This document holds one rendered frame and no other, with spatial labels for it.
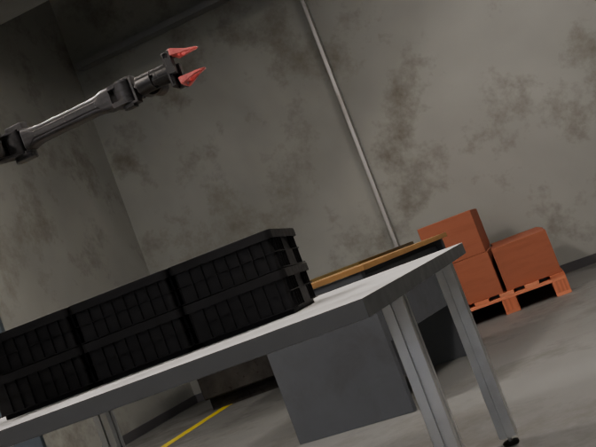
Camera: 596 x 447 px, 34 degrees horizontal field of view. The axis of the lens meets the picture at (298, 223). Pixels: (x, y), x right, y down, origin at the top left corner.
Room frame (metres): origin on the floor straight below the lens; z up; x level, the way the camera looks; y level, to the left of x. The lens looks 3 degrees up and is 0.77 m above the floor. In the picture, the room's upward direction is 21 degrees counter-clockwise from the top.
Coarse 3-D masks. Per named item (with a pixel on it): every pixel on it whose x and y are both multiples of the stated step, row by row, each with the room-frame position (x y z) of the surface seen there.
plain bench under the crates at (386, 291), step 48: (384, 288) 2.05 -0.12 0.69; (240, 336) 2.28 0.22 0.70; (288, 336) 1.90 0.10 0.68; (480, 336) 3.34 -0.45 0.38; (144, 384) 1.99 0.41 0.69; (432, 384) 2.42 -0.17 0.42; (480, 384) 3.31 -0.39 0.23; (0, 432) 2.10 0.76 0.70; (48, 432) 2.06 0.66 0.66; (432, 432) 2.43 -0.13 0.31
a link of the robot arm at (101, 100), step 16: (96, 96) 2.73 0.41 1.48; (112, 96) 2.73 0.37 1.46; (128, 96) 2.70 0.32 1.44; (64, 112) 2.76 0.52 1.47; (80, 112) 2.74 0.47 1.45; (96, 112) 2.73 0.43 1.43; (112, 112) 2.75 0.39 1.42; (16, 128) 2.81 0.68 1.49; (32, 128) 2.79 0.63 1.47; (48, 128) 2.77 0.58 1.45; (64, 128) 2.77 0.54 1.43; (32, 144) 2.80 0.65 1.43; (16, 160) 2.82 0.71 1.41
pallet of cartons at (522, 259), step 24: (456, 216) 7.24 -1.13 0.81; (456, 240) 7.26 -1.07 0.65; (480, 240) 7.22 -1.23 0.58; (504, 240) 7.99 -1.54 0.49; (528, 240) 7.18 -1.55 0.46; (456, 264) 7.27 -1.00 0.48; (480, 264) 7.23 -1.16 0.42; (504, 264) 7.22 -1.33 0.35; (528, 264) 7.19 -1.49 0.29; (552, 264) 7.16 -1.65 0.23; (480, 288) 7.25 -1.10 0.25; (504, 288) 7.42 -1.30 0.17; (528, 288) 7.16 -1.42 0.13
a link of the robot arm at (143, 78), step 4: (148, 72) 2.69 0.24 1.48; (140, 76) 2.69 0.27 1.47; (144, 76) 2.68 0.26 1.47; (148, 76) 2.68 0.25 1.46; (152, 76) 2.69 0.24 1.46; (136, 80) 2.69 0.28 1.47; (140, 80) 2.69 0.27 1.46; (144, 80) 2.68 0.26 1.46; (148, 80) 2.68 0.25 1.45; (152, 80) 2.69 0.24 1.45; (136, 84) 2.69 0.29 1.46; (140, 84) 2.69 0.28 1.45; (144, 84) 2.68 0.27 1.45; (148, 84) 2.68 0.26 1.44; (152, 84) 2.68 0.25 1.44; (136, 88) 2.70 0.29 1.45; (140, 88) 2.69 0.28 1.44; (144, 88) 2.69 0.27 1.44; (148, 88) 2.69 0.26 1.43; (152, 88) 2.69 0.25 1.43; (156, 88) 2.70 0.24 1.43; (140, 92) 2.70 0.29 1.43; (144, 92) 2.70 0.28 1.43; (148, 92) 2.71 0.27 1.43
